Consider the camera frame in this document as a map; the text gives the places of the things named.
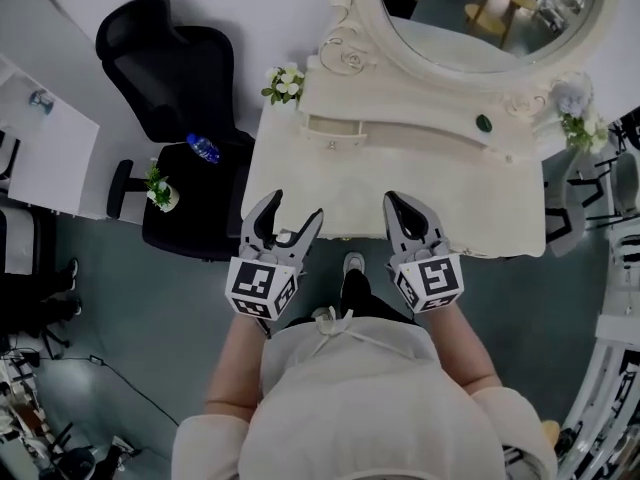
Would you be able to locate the pale blue flower bunch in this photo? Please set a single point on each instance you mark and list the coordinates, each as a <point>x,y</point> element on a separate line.
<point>580,118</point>

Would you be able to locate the blue water bottle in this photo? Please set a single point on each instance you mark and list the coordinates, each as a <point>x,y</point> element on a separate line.
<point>203,148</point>

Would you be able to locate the wide white dressing table drawer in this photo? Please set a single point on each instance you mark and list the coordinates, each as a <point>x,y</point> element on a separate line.
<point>440,140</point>

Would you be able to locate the grey chair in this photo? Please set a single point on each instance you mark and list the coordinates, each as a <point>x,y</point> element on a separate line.
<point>567,213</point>

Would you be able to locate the small white dressing table drawer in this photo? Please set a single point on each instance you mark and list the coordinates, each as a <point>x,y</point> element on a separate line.
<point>332,128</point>

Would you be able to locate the person's right forearm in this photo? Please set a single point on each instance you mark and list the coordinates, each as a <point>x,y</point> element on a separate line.
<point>462,348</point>

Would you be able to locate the white flower bunch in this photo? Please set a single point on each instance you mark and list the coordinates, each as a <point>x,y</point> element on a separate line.
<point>285,84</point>

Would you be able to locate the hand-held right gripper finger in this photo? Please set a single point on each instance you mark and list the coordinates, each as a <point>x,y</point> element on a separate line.
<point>395,233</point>
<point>431,228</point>

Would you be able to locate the small blue-grey desk object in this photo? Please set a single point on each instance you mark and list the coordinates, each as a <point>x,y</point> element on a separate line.
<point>41,101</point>

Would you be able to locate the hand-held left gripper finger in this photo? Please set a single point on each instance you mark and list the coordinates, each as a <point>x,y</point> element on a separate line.
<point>306,240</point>
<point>252,225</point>

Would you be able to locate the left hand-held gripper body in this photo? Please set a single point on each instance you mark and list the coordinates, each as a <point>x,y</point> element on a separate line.
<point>260,280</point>

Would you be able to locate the oval white-framed mirror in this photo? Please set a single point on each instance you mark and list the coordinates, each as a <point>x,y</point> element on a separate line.
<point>480,18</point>

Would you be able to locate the white metal rack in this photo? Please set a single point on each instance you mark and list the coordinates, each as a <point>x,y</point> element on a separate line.
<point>617,318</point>

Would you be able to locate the white power strip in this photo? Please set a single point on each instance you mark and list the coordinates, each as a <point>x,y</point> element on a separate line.
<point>123,445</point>

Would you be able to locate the person's white top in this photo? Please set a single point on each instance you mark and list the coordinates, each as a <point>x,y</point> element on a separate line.
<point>365,408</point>

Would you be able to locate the person's black trousers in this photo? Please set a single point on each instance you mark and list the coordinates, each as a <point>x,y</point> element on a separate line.
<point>362,298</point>

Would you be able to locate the small potted plant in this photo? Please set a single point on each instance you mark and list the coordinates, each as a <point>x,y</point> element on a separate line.
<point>161,192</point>

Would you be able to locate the white dressing table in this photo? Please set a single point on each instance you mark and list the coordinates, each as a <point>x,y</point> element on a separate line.
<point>400,183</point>

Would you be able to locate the person's white shoe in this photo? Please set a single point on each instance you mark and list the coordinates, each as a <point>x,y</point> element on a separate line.
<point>322,313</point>
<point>354,261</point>

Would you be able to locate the black office chair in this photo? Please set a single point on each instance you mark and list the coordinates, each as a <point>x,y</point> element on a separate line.
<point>185,93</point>

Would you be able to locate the small dark green object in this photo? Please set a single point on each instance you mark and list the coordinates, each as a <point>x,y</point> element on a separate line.
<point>483,123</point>

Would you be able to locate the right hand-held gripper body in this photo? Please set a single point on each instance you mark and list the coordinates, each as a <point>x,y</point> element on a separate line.
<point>432,280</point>

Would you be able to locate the white desk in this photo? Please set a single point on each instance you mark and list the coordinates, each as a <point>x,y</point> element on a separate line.
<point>45,158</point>

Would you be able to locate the person's left forearm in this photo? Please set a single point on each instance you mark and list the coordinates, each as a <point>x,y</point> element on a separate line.
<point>235,363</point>

